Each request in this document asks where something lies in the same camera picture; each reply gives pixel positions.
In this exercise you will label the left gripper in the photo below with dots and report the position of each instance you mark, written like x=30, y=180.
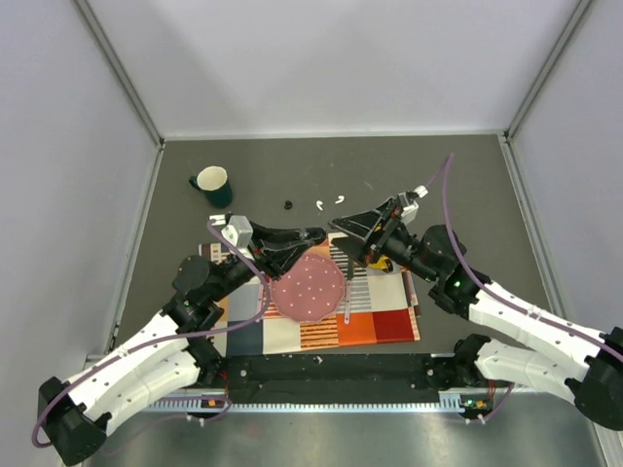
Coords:
x=274, y=250

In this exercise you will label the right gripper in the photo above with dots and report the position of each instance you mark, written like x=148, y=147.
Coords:
x=359, y=229

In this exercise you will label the black earbud charging case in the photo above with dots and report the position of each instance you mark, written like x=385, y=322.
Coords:
x=312, y=236

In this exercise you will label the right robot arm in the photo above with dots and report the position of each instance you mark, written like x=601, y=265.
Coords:
x=578, y=364

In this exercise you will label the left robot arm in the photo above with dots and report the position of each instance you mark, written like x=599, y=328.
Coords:
x=174, y=349

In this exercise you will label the black knife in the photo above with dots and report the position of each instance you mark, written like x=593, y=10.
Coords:
x=350, y=270

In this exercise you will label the yellow enamel mug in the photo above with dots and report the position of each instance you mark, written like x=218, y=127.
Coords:
x=384, y=264

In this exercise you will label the pink dotted plate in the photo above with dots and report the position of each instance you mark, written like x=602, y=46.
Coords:
x=311, y=291

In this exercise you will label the colourful patchwork placemat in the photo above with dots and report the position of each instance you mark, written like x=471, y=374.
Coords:
x=384, y=309

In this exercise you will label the dark green mug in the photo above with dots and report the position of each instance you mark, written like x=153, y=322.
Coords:
x=214, y=183

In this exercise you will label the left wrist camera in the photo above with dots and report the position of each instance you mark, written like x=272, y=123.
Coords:
x=238, y=231

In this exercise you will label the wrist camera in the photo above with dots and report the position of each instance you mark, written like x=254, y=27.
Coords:
x=238, y=231
x=408, y=202

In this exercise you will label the pink handled fork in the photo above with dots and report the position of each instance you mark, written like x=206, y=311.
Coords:
x=261, y=303

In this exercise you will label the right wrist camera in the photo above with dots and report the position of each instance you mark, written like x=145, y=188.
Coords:
x=408, y=202

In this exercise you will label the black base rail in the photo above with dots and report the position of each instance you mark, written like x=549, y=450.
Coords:
x=346, y=378

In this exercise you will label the grey cable duct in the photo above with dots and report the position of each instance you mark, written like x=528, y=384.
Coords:
x=441, y=403

